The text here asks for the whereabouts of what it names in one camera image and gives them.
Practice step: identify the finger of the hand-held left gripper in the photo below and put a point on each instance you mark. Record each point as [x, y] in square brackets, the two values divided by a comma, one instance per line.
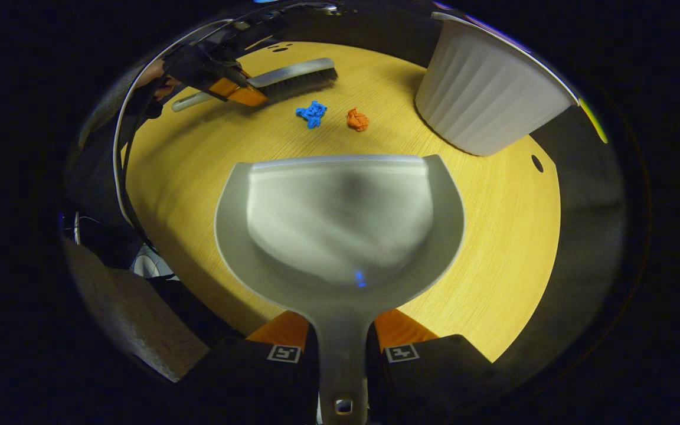
[245, 94]

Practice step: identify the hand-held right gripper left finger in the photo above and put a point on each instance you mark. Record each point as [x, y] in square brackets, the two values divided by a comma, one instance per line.
[245, 378]

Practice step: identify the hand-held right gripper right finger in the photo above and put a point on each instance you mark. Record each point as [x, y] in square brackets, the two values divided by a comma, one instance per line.
[434, 378]

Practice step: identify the small grey broom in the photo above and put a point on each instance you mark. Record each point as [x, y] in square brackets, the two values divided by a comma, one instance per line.
[298, 74]

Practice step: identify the blue paper trash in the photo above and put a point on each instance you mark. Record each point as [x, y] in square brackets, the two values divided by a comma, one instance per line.
[311, 113]

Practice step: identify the orange paper trash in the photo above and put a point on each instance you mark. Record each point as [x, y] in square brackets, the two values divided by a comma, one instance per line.
[357, 120]

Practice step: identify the grey dustpan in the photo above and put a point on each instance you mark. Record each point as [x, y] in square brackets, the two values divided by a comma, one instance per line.
[340, 224]

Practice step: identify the white ribbed garbage bin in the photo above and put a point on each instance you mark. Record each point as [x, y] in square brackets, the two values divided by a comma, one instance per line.
[481, 94]

